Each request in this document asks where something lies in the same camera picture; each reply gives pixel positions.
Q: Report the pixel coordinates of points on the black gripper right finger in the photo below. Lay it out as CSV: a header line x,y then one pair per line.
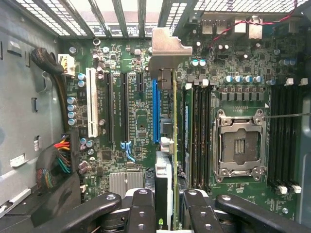
x,y
196,213

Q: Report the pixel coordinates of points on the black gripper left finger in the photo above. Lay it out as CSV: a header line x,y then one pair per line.
x,y
142,213

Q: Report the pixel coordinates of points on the silver finned heatsink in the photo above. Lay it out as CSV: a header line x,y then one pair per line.
x,y
125,182

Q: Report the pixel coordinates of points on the blue data port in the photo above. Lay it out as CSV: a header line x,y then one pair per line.
x,y
125,146

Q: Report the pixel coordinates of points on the black RAM slot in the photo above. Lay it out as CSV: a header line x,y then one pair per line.
x,y
289,133
196,133
208,133
282,133
274,133
202,133
297,133

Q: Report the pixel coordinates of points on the metal CPU socket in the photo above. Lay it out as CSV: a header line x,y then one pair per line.
x,y
239,145

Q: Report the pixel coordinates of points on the installed RAM stick with label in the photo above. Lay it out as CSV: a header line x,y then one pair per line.
x,y
187,121

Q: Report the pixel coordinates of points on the green motherboard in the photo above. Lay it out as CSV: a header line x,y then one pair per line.
x,y
143,116

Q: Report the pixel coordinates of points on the blue expansion slot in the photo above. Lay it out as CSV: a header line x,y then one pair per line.
x,y
156,109

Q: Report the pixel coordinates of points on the long black expansion slot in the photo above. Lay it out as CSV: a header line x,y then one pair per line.
x,y
110,109
125,109

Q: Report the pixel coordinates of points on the white expansion slot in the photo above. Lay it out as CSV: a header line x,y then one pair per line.
x,y
92,102

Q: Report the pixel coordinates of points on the black open PC case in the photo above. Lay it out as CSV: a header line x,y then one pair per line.
x,y
306,157

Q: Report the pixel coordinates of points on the short black expansion slot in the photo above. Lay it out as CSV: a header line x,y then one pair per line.
x,y
140,82

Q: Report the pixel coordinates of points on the thin socket locking lever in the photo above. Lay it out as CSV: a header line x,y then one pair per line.
x,y
286,115

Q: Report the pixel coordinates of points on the white power connector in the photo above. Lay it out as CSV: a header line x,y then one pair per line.
x,y
69,65

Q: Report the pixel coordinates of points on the silver USB port block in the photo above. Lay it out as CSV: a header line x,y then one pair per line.
x,y
213,26

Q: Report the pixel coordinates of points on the silver network port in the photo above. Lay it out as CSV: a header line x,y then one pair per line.
x,y
255,29
240,26

